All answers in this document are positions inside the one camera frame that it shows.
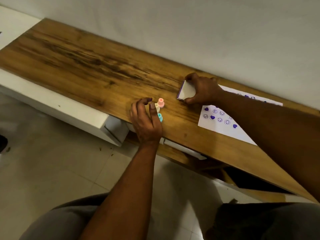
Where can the dark object on floor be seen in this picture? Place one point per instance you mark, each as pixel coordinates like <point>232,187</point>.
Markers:
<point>2,143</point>

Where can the cream toy stamp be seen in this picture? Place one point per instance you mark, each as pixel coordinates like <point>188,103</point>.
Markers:
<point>157,107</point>

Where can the person's left forearm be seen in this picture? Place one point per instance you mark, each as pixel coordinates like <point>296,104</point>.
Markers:
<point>125,192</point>

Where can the person's right thumb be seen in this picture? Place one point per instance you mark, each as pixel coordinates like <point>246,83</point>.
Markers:
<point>192,100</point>

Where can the white drawer front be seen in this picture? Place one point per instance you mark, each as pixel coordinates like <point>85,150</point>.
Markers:
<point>182,148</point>

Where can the white cabinet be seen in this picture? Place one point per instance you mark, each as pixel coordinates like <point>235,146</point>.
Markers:
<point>57,107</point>

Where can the person's left thumb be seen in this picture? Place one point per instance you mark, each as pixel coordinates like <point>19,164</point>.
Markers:
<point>154,112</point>

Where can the person's right hand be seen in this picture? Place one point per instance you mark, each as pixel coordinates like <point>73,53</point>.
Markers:
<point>206,89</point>

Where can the person's right forearm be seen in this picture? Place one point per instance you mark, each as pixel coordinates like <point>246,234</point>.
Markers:
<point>275,132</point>

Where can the person's left hand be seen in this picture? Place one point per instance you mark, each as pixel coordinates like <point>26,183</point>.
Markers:
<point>146,124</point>

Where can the small white cardboard box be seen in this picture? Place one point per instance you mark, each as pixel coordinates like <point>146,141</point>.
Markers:
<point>186,91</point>

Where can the grey trousers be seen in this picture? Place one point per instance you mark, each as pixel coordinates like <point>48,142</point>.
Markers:
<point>62,219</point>

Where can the teal toy stamp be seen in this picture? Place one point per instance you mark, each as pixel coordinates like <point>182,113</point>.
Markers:
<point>160,117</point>

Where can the pink toy stamp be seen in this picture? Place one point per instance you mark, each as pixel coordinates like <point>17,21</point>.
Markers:
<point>161,102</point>

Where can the white paper with purple stamps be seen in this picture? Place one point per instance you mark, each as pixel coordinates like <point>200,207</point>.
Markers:
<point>225,132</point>

